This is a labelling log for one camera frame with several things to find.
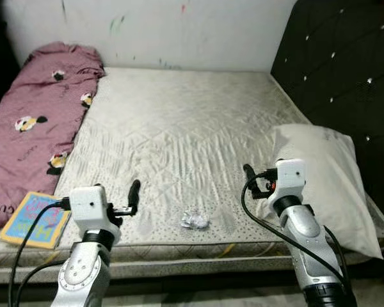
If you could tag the colourful children's book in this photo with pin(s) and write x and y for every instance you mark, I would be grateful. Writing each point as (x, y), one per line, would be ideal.
(32, 225)

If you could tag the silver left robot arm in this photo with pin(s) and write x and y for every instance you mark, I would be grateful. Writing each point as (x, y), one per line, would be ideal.
(83, 275)

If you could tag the white pillow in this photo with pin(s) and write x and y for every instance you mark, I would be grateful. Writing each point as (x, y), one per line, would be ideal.
(326, 179)

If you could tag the white patterned quilted mattress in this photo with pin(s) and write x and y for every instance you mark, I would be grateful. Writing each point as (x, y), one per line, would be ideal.
(179, 128)

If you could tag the purple cartoon print blanket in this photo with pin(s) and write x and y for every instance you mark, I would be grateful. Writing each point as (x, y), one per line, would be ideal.
(32, 96)

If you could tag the black tufted headboard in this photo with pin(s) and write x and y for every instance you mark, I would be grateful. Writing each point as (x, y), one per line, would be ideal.
(345, 51)

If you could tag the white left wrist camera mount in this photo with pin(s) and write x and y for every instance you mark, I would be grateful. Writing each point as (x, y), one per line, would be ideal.
(88, 206)

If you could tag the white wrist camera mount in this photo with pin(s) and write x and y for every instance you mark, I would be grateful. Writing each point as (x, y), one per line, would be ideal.
(290, 176)
(88, 206)

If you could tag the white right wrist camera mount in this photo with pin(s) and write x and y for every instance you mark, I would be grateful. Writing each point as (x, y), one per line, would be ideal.
(290, 176)

